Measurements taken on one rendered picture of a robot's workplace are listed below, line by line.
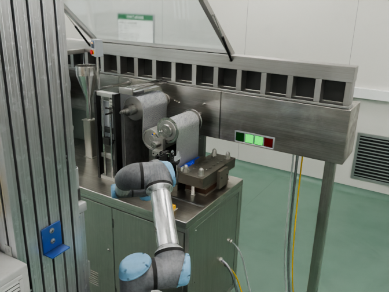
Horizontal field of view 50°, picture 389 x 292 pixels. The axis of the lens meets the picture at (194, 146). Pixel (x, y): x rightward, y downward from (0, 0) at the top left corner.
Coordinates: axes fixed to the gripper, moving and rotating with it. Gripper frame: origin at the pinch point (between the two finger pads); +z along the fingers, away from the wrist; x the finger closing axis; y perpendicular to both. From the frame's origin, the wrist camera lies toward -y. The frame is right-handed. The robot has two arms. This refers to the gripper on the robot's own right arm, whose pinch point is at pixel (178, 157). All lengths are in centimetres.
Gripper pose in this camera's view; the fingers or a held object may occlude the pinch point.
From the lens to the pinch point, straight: 237.3
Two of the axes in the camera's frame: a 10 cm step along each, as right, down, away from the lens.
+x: -8.5, -1.9, 4.9
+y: 0.3, -9.4, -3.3
